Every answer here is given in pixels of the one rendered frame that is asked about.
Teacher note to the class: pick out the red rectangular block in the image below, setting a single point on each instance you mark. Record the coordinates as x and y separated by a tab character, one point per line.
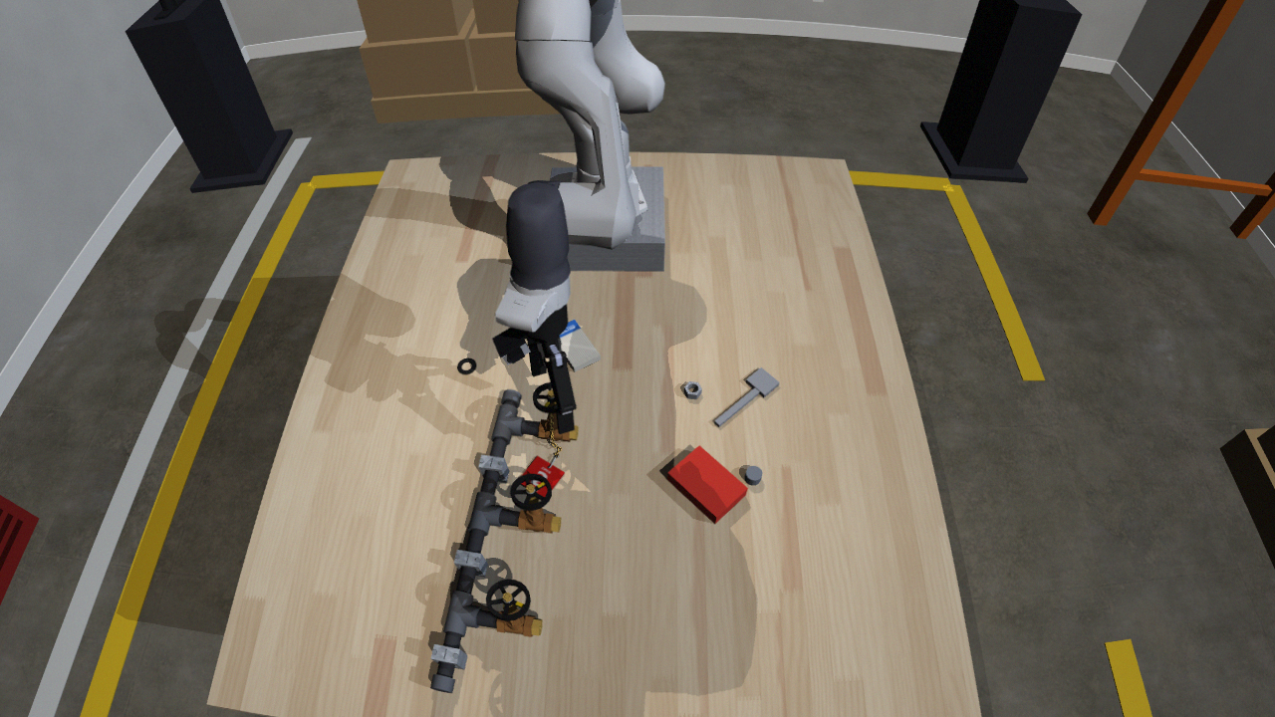
706	484

